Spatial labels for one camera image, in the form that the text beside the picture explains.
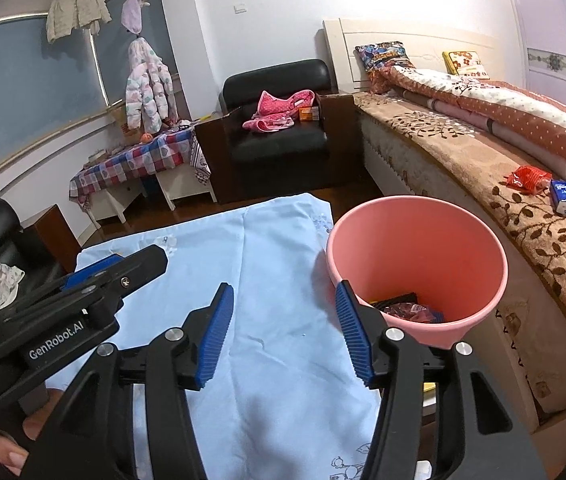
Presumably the light blue tablecloth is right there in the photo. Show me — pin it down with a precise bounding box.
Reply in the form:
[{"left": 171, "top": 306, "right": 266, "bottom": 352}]
[{"left": 75, "top": 192, "right": 384, "bottom": 480}]

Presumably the white small table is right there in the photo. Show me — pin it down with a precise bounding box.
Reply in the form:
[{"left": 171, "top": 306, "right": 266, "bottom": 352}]
[
  {"left": 85, "top": 180, "right": 146, "bottom": 228},
  {"left": 155, "top": 162, "right": 216, "bottom": 211}
]

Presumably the red packet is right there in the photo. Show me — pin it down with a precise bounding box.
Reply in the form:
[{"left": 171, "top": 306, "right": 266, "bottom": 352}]
[{"left": 503, "top": 165, "right": 553, "bottom": 195}]

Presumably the beige bed base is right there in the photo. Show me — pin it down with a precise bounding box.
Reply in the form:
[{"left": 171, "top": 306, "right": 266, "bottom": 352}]
[{"left": 360, "top": 110, "right": 566, "bottom": 421}]

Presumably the white bed headboard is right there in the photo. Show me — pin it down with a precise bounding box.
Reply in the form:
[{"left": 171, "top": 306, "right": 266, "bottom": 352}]
[{"left": 323, "top": 17, "right": 523, "bottom": 93}]

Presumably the large grey-blue window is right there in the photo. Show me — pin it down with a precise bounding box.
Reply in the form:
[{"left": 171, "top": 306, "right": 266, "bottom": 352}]
[{"left": 0, "top": 0, "right": 174, "bottom": 181}]

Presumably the salmon dotted quilt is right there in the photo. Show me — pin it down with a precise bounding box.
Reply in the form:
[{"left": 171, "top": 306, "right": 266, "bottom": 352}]
[{"left": 370, "top": 65, "right": 566, "bottom": 181}]

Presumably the red snack wrapper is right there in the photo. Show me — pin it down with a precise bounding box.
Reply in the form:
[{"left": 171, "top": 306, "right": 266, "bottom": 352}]
[{"left": 380, "top": 302, "right": 444, "bottom": 324}]

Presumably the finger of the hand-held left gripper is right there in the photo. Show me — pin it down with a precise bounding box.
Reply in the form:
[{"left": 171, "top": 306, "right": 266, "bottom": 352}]
[
  {"left": 83, "top": 245, "right": 169, "bottom": 326},
  {"left": 60, "top": 254, "right": 124, "bottom": 291}
]

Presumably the checkered tablecloth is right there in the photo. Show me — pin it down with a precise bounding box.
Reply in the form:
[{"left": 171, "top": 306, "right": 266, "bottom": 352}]
[{"left": 69, "top": 127, "right": 211, "bottom": 206}]

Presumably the colourful printed pillow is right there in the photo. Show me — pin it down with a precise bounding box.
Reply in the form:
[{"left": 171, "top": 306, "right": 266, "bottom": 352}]
[{"left": 354, "top": 41, "right": 416, "bottom": 73}]

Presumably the brown floral blanket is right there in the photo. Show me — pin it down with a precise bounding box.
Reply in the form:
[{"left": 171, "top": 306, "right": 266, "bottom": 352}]
[{"left": 353, "top": 91, "right": 566, "bottom": 356}]

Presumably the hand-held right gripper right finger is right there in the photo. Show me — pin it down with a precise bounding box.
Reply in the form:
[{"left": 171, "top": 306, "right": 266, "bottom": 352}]
[{"left": 334, "top": 280, "right": 549, "bottom": 480}]

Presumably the pink garment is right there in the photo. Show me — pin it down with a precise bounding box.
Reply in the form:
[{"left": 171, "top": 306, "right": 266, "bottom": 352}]
[{"left": 242, "top": 89, "right": 316, "bottom": 133}]

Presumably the blue tissue pack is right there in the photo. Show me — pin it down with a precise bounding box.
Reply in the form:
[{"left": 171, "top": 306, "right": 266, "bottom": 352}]
[{"left": 549, "top": 179, "right": 566, "bottom": 217}]

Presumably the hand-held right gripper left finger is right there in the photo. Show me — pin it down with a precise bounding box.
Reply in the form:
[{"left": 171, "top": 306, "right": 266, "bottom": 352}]
[{"left": 22, "top": 282, "right": 235, "bottom": 480}]

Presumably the pink patterned puffy jacket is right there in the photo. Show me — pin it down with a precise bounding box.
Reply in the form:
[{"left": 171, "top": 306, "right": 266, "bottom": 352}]
[{"left": 125, "top": 37, "right": 176, "bottom": 131}]

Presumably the brown wooden side table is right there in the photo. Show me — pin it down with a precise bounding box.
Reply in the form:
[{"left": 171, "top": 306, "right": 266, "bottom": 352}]
[{"left": 22, "top": 204, "right": 82, "bottom": 273}]

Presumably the pink plastic bin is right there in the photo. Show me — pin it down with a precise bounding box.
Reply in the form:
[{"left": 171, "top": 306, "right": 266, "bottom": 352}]
[{"left": 326, "top": 196, "right": 509, "bottom": 352}]

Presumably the person's left hand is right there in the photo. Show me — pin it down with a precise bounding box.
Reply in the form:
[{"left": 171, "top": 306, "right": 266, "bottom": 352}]
[{"left": 0, "top": 389, "right": 64, "bottom": 476}]

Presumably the purple hat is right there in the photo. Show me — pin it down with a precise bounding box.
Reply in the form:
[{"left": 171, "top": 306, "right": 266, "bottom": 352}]
[{"left": 121, "top": 0, "right": 150, "bottom": 36}]

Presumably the yellow floral pillow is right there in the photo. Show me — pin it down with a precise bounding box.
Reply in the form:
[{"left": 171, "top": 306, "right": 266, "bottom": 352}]
[{"left": 442, "top": 50, "right": 490, "bottom": 80}]

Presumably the cream knitted cardigan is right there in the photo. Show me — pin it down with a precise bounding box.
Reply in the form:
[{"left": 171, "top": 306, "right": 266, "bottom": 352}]
[{"left": 45, "top": 0, "right": 112, "bottom": 43}]

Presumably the black leather armchair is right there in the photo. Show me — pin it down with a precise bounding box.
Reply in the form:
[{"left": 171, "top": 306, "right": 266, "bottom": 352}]
[{"left": 194, "top": 59, "right": 364, "bottom": 204}]

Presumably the white crumpled cloth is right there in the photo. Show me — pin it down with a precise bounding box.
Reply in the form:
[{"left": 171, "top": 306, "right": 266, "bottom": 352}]
[{"left": 0, "top": 261, "right": 26, "bottom": 313}]

